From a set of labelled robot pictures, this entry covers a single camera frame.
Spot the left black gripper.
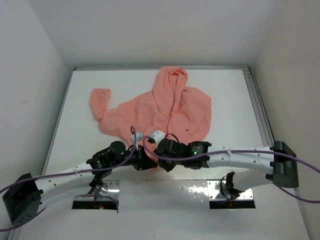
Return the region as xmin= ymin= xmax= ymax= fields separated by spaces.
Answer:
xmin=111 ymin=144 xmax=157 ymax=171

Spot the salmon pink hooded jacket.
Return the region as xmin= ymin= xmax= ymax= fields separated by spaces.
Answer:
xmin=89 ymin=65 xmax=213 ymax=171

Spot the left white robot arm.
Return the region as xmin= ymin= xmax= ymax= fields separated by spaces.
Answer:
xmin=1 ymin=141 xmax=158 ymax=228

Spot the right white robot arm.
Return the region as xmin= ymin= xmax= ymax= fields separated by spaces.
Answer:
xmin=154 ymin=138 xmax=299 ymax=189

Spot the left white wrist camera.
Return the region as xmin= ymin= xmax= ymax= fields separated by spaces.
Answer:
xmin=130 ymin=132 xmax=144 ymax=142

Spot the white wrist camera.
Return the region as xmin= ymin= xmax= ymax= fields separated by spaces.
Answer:
xmin=130 ymin=132 xmax=144 ymax=142
xmin=148 ymin=130 xmax=166 ymax=145

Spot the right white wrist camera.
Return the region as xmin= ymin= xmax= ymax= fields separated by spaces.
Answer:
xmin=148 ymin=130 xmax=166 ymax=145

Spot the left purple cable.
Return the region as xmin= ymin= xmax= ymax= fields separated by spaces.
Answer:
xmin=0 ymin=125 xmax=138 ymax=232

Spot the purple cable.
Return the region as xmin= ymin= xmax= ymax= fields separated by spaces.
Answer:
xmin=142 ymin=134 xmax=320 ymax=205
xmin=0 ymin=125 xmax=138 ymax=232

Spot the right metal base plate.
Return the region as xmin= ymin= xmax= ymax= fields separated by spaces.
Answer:
xmin=206 ymin=179 xmax=254 ymax=202

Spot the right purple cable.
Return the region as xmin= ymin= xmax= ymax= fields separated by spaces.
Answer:
xmin=142 ymin=134 xmax=320 ymax=205

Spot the aluminium frame rail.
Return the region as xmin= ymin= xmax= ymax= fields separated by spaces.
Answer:
xmin=65 ymin=66 xmax=273 ymax=157

